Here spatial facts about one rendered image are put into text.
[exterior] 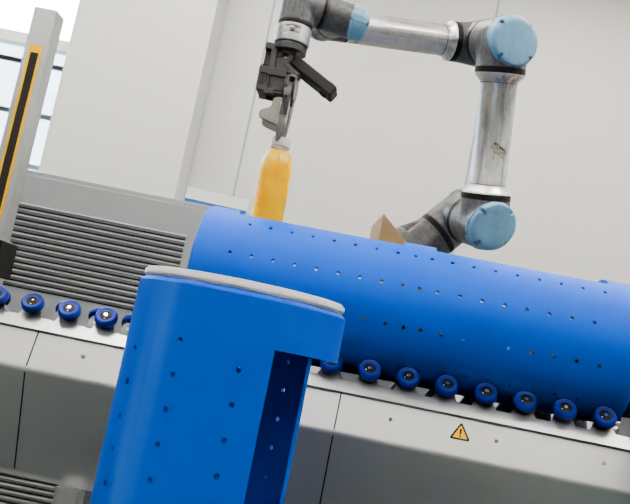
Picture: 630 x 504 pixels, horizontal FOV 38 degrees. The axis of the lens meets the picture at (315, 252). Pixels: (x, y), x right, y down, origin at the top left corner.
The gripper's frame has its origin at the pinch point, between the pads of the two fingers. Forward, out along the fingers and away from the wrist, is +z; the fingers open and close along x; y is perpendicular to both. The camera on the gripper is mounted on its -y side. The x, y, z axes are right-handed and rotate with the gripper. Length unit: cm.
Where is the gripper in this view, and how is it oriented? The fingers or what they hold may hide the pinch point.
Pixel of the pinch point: (281, 138)
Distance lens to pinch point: 192.9
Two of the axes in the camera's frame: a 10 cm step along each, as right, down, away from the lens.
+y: -9.8, -1.8, 0.7
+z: -1.9, 9.7, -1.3
